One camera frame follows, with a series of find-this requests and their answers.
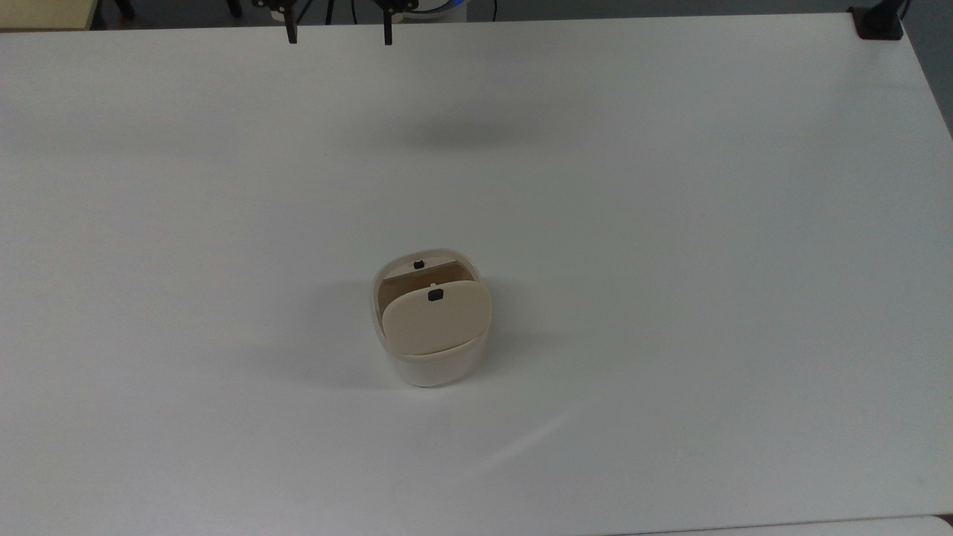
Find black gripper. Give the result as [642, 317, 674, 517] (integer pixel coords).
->
[251, 0, 415, 46]

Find beige trash bin lid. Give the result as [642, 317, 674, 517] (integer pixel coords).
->
[380, 281, 493, 355]

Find cream plastic trash bin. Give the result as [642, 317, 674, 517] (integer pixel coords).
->
[370, 246, 493, 389]

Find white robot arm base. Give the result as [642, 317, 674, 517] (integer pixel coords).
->
[406, 0, 468, 22]

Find light yellow wooden cabinet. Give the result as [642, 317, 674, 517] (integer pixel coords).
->
[0, 0, 99, 32]

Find black table clamp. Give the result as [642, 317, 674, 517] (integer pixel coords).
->
[848, 0, 911, 41]

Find white adjacent table edge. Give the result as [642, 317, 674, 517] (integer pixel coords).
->
[611, 515, 953, 536]

